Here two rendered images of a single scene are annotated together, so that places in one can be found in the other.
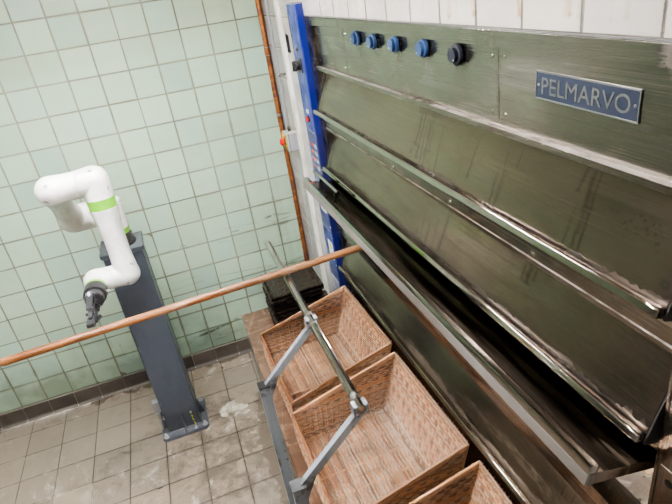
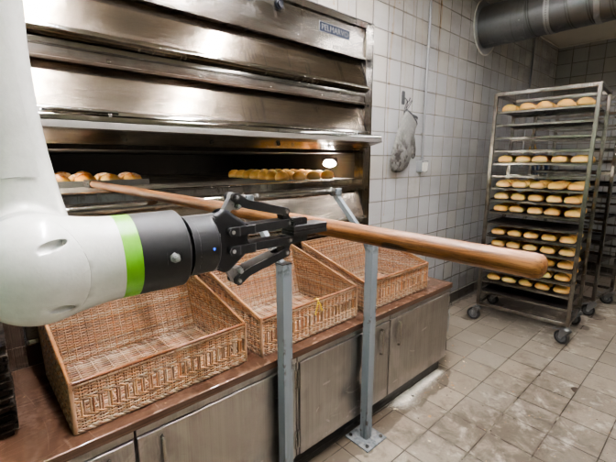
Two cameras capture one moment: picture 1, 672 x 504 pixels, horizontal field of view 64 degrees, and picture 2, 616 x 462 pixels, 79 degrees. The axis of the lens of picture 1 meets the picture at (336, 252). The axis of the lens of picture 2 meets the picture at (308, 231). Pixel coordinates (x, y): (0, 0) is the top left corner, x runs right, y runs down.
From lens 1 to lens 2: 2.71 m
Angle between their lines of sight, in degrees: 108
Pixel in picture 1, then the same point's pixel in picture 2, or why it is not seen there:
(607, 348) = (348, 116)
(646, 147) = (351, 47)
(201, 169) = not seen: outside the picture
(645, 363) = (356, 115)
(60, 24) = not seen: outside the picture
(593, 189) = (338, 62)
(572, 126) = (332, 41)
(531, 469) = (324, 209)
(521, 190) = (318, 67)
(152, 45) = not seen: outside the picture
